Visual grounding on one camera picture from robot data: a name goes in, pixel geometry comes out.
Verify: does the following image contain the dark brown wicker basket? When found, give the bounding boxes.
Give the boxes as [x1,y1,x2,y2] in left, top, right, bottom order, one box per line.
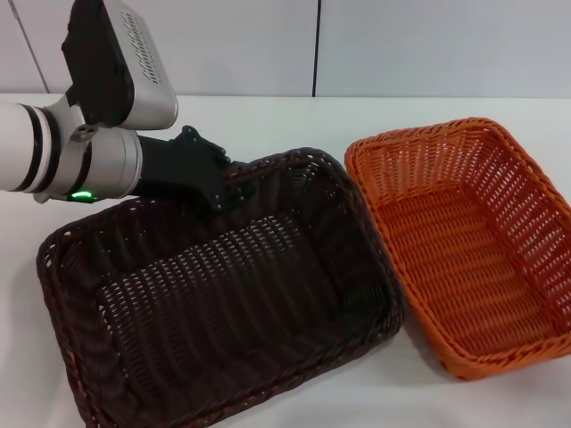
[37,146,406,428]

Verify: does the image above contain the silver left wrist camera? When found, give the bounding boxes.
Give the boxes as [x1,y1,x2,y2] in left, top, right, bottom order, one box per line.
[60,0,180,132]

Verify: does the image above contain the orange wicker basket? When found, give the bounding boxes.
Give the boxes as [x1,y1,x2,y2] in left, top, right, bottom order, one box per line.
[343,117,571,383]

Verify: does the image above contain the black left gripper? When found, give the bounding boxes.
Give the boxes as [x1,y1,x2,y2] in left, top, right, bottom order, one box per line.
[132,125,256,211]

